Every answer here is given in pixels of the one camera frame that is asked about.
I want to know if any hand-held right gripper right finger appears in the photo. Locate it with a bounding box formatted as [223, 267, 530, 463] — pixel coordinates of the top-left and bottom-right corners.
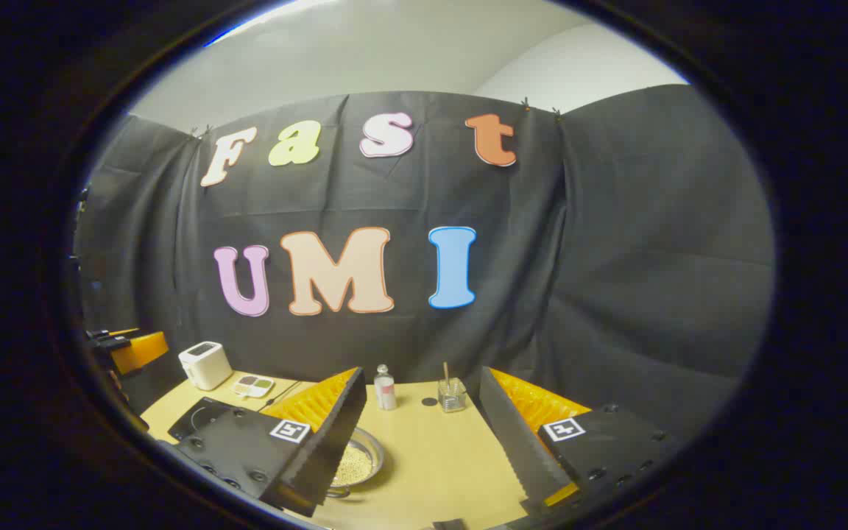
[478, 367, 679, 520]

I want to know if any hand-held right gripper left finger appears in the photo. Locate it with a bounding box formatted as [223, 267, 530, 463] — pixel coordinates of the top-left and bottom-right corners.
[174, 367, 368, 517]

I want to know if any stainless steel pot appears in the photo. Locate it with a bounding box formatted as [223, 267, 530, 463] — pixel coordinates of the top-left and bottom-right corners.
[328, 427, 388, 500]

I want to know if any white toaster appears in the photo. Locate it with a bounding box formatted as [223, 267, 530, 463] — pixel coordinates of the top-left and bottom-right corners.
[178, 341, 233, 391]

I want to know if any clear bottle with red label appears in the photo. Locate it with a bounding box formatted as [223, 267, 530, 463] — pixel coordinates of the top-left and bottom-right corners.
[373, 364, 398, 411]

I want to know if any black power cable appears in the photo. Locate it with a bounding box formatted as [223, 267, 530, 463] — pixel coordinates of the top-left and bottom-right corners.
[258, 381, 303, 411]

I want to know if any wire mesh basket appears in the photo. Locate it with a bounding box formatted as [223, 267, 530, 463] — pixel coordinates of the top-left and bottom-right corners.
[437, 377, 468, 414]

